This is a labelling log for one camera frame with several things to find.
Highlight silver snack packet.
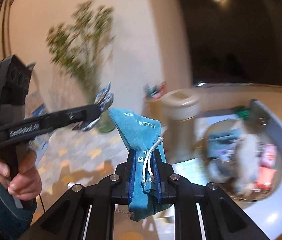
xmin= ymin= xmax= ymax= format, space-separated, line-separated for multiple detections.
xmin=72 ymin=82 xmax=114 ymax=132

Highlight grey blue plush toy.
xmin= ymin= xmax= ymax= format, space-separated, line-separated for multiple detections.
xmin=233 ymin=119 xmax=260 ymax=197

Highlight pink packet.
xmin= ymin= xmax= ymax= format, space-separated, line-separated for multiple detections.
xmin=254 ymin=166 xmax=276 ymax=190

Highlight blue dotted tissue pack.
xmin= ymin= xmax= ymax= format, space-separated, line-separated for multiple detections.
xmin=206 ymin=128 xmax=242 ymax=162

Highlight green packet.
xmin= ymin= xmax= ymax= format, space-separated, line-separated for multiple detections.
xmin=231 ymin=106 xmax=250 ymax=121

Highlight teal sleeve forearm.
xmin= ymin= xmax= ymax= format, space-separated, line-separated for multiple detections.
xmin=0 ymin=183 xmax=37 ymax=239

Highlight person's left hand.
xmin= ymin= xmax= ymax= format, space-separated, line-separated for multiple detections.
xmin=0 ymin=149 xmax=42 ymax=201

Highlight stack of books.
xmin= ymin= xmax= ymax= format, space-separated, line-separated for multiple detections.
xmin=26 ymin=91 xmax=51 ymax=160

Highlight woven basket with blue rim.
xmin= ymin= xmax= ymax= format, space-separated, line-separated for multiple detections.
xmin=202 ymin=99 xmax=282 ymax=203

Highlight green flower bouquet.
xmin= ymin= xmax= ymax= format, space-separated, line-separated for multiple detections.
xmin=46 ymin=0 xmax=114 ymax=103

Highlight pens in holder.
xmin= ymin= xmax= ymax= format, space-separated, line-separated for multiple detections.
xmin=143 ymin=82 xmax=167 ymax=99

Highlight bamboo pen holder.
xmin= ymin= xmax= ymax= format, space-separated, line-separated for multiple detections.
xmin=143 ymin=97 xmax=166 ymax=125

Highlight beige thermos bottle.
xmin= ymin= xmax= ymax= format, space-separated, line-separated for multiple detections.
xmin=162 ymin=89 xmax=201 ymax=164

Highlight black television screen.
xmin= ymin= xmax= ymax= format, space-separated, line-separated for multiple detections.
xmin=180 ymin=0 xmax=282 ymax=86

